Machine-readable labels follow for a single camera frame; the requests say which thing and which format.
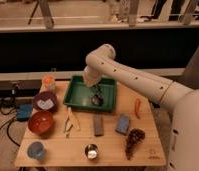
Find black cable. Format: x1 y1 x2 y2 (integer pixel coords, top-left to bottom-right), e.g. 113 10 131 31
0 87 22 147

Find purple bowl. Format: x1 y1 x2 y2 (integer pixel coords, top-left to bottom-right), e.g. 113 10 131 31
32 91 57 111

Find black ladle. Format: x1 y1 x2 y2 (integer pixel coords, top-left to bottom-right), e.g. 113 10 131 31
91 85 103 106

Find dark grape bunch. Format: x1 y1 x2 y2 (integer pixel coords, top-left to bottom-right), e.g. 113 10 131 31
125 128 145 160

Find orange bowl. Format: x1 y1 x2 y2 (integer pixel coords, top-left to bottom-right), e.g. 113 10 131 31
28 111 54 135

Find small metal cup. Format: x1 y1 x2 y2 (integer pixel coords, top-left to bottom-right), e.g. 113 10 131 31
85 144 98 160

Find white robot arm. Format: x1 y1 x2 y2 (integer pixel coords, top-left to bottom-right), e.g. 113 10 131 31
83 44 199 171

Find cream tongs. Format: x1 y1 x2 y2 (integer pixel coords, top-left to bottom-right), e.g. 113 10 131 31
63 107 80 138

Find green plastic tray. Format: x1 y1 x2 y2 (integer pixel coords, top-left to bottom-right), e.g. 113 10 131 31
63 75 117 112

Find blue sponge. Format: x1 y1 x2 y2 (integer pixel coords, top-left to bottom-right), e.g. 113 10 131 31
115 115 130 135

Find blue plastic cup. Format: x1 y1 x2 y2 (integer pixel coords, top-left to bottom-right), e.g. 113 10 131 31
27 141 45 160

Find wooden table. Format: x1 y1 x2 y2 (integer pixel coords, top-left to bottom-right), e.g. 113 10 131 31
14 81 166 167

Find blue box on floor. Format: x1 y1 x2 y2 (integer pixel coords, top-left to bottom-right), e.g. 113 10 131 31
16 104 33 121

